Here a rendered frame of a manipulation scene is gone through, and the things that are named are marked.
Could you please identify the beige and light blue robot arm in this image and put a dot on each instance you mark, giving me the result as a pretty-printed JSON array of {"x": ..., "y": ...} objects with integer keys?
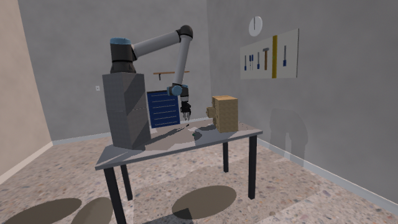
[{"x": 123, "y": 53}]

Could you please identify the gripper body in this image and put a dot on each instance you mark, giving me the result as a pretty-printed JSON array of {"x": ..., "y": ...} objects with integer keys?
[{"x": 185, "y": 108}]

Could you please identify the wooden chest of drawers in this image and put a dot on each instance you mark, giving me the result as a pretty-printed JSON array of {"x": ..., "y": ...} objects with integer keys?
[{"x": 228, "y": 113}]

